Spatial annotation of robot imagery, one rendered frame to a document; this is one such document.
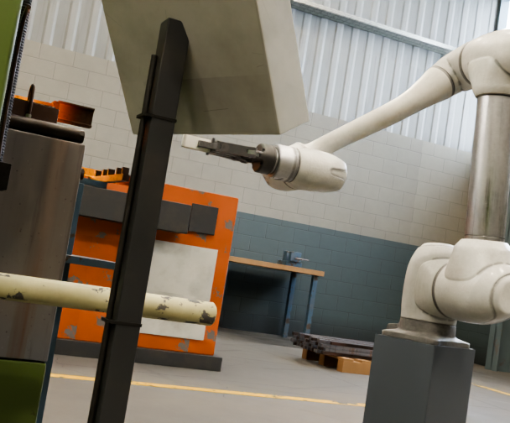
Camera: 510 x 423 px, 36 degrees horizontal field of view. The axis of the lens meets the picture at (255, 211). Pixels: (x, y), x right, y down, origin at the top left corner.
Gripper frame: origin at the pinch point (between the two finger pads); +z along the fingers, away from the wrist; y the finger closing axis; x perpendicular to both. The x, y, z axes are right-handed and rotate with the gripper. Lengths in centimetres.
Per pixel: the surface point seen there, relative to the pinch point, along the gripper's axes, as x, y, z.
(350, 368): -95, 413, -321
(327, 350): -84, 425, -302
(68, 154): -10.8, -16.0, 32.3
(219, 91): -1, -62, 20
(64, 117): -0.9, -0.6, 31.8
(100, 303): -38, -39, 27
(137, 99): -2, -44, 27
